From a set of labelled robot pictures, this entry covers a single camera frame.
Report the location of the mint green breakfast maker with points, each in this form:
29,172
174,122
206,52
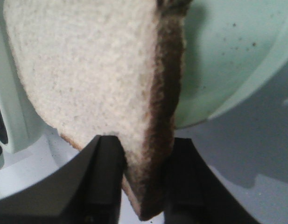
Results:
20,125

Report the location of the bread slice with brown crust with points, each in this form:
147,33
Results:
105,67

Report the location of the mint green round plate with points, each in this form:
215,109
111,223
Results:
233,47

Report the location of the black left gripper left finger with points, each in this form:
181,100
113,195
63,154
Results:
86,190

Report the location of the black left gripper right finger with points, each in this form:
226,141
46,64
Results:
194,195

